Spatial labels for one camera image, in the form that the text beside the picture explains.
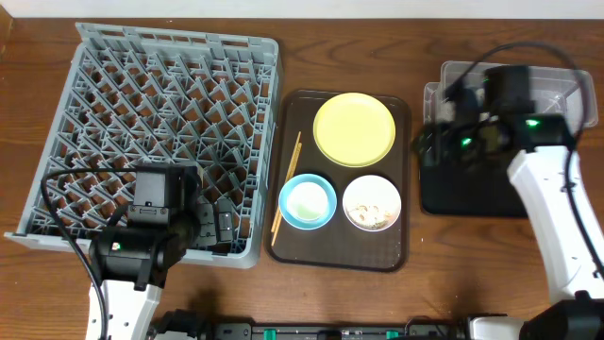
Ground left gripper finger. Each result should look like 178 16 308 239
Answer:
195 203 217 247
215 198 235 242

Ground wooden chopstick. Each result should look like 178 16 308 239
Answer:
270 141 303 247
271 132 301 234

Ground light blue bowl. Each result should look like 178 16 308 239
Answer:
278 174 338 230

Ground yellow round plate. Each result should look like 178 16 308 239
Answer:
312 93 396 168

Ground white pink bowl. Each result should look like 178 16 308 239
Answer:
342 175 402 232

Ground small white cup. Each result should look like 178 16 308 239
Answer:
287 182 328 222

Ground rice and nut scraps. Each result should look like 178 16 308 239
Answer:
349 204 391 228

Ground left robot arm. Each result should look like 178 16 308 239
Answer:
86 162 234 339

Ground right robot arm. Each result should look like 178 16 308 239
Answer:
416 61 603 339

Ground black waste tray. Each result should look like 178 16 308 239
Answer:
414 127 528 218

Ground grey plastic dishwasher rack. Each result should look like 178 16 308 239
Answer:
8 23 282 269

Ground clear plastic bin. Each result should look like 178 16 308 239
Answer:
423 60 598 133

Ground brown plastic serving tray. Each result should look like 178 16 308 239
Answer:
266 90 411 273

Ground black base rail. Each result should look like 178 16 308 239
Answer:
150 309 473 340

